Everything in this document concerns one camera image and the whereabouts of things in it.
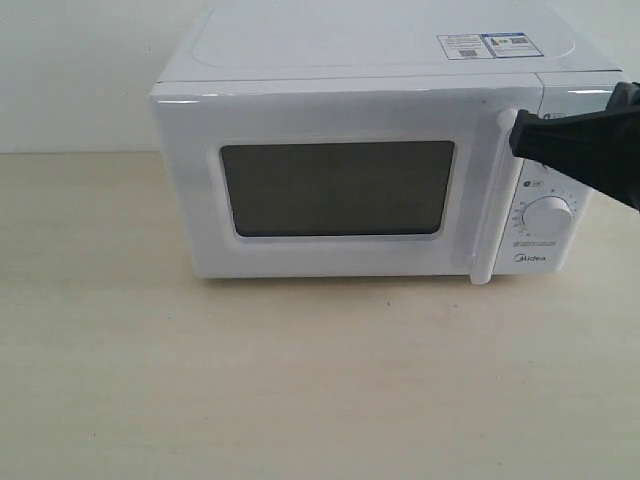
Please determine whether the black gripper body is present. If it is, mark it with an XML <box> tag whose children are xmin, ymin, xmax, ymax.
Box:
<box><xmin>606</xmin><ymin>82</ymin><xmax>640</xmax><ymax>108</ymax></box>

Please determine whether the white microwave door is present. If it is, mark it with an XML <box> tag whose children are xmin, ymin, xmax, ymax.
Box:
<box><xmin>150</xmin><ymin>74</ymin><xmax>543</xmax><ymax>284</ymax></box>

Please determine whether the white microwave oven body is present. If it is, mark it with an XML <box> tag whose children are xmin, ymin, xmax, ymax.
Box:
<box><xmin>153</xmin><ymin>1</ymin><xmax>623</xmax><ymax>280</ymax></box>

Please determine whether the lower white timer knob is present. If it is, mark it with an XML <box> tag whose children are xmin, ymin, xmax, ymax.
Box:
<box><xmin>522</xmin><ymin>196</ymin><xmax>573</xmax><ymax>236</ymax></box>

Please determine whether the blue white label sticker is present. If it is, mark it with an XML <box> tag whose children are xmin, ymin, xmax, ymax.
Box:
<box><xmin>437</xmin><ymin>32</ymin><xmax>544</xmax><ymax>60</ymax></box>

